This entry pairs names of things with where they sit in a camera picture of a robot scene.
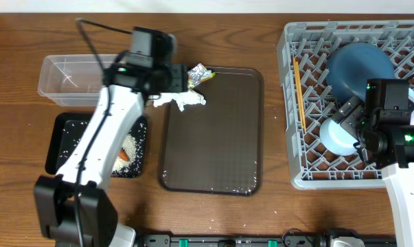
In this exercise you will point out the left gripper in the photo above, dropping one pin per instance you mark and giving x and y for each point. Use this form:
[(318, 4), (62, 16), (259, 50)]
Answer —
[(180, 84)]

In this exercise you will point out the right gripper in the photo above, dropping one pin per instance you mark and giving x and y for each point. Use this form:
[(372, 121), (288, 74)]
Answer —
[(350, 123)]

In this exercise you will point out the light blue bowl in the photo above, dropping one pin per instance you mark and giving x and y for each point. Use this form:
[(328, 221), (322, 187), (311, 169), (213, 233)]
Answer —
[(335, 139)]

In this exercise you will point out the large blue plate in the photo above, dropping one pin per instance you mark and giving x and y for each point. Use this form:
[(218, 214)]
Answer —
[(351, 66)]

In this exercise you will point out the white napkin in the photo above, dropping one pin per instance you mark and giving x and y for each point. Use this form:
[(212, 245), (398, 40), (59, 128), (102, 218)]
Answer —
[(189, 97)]

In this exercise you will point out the light blue cup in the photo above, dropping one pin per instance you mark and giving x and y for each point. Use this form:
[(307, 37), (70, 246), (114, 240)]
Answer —
[(411, 95)]

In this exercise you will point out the pile of white rice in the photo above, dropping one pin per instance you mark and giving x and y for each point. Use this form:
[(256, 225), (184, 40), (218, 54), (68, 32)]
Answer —
[(134, 145)]

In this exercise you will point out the orange carrot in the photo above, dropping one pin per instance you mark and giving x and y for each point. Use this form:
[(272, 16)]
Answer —
[(123, 155)]

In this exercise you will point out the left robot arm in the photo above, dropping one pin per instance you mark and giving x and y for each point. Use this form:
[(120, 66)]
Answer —
[(73, 206)]

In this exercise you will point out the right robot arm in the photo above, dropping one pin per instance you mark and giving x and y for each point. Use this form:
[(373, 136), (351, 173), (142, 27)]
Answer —
[(399, 183)]

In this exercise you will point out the grey dishwasher rack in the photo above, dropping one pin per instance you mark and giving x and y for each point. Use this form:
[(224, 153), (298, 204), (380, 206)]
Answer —
[(302, 53)]

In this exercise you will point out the black waste tray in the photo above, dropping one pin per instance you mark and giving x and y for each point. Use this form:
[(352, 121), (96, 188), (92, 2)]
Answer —
[(50, 164)]

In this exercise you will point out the foil snack wrapper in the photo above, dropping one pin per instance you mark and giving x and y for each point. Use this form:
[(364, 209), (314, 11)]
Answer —
[(198, 75)]

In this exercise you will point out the clear plastic bin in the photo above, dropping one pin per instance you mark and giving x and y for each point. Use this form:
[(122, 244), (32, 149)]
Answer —
[(70, 80)]

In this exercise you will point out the brown serving tray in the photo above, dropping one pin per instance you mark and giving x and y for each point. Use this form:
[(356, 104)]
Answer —
[(216, 147)]

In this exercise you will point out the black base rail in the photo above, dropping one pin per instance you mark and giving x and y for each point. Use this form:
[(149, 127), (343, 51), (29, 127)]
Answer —
[(291, 240)]

